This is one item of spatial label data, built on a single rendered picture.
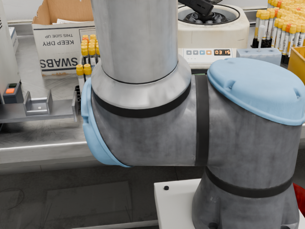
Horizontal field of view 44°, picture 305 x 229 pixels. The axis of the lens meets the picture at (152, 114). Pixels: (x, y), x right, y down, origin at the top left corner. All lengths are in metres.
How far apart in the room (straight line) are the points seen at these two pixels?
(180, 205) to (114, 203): 0.93
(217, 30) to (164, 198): 0.58
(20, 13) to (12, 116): 0.63
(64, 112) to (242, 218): 0.47
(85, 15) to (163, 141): 0.93
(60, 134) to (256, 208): 0.48
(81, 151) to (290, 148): 0.47
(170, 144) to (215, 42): 0.66
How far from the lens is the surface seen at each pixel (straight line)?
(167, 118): 0.41
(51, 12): 1.32
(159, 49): 0.37
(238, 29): 1.06
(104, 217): 1.46
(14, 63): 1.04
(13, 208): 1.59
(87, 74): 0.86
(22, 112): 0.86
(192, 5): 0.78
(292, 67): 1.00
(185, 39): 1.06
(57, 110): 0.84
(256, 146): 0.44
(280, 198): 0.51
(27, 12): 1.41
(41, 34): 1.05
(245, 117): 0.43
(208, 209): 0.52
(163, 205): 0.60
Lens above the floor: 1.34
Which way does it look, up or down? 32 degrees down
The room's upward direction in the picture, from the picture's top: 2 degrees counter-clockwise
